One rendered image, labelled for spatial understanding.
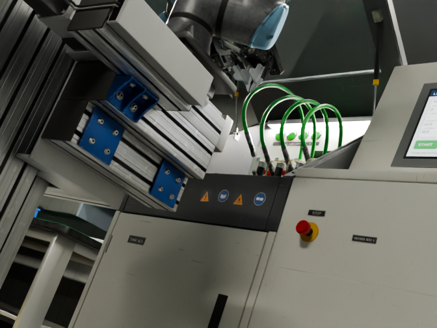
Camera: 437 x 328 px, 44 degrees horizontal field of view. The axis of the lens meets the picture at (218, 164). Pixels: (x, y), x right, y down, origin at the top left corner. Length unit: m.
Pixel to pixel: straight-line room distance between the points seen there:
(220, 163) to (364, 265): 1.08
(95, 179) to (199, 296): 0.48
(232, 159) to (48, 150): 1.25
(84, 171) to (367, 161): 0.89
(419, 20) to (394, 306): 2.73
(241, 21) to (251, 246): 0.58
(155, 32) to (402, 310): 0.74
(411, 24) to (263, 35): 2.56
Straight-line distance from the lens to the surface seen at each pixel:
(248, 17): 1.30
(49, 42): 1.22
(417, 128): 1.74
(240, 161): 2.32
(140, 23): 0.95
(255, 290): 1.41
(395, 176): 1.34
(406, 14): 3.73
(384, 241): 1.28
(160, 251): 1.69
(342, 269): 1.30
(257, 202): 1.51
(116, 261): 1.83
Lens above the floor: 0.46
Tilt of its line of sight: 18 degrees up
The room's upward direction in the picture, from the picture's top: 20 degrees clockwise
